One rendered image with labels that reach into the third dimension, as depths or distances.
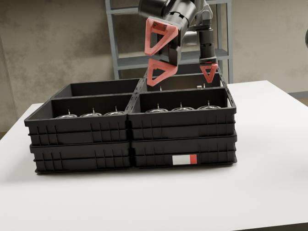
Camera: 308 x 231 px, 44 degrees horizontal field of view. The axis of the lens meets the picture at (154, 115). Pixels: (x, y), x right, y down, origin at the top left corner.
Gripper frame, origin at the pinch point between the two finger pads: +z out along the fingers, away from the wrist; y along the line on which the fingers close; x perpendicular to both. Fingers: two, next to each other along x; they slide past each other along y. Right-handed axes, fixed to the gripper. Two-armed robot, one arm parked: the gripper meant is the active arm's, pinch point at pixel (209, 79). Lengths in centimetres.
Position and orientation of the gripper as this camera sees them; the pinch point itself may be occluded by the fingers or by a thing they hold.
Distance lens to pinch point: 156.0
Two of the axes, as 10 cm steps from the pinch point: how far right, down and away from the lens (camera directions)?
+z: 1.1, 9.5, 3.0
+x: 9.9, -0.7, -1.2
